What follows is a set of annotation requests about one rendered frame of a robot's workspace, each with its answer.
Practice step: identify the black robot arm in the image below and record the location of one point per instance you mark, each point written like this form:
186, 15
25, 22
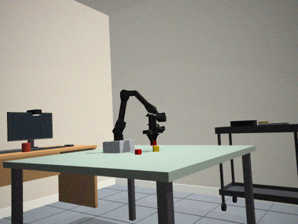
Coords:
120, 124

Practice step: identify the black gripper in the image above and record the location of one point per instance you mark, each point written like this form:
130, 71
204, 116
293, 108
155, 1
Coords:
151, 133

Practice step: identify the yellow cube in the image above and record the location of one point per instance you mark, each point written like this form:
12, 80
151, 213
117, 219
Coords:
155, 148

